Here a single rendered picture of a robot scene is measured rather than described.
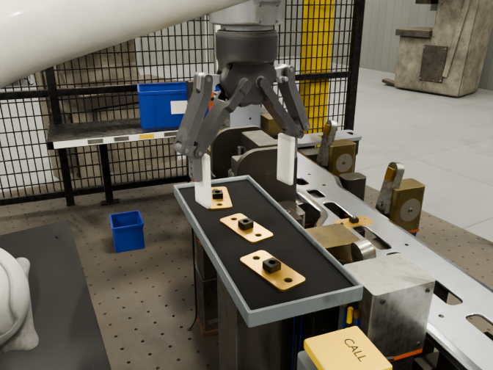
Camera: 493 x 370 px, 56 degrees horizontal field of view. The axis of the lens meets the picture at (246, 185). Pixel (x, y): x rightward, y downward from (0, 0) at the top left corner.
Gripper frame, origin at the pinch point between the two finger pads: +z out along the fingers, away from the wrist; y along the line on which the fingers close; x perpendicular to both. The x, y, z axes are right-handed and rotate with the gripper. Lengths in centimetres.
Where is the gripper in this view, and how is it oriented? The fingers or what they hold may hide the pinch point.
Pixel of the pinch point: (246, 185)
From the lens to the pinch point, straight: 62.8
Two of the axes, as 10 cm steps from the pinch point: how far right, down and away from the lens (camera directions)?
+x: -5.7, -3.1, 7.6
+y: 8.2, -2.2, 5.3
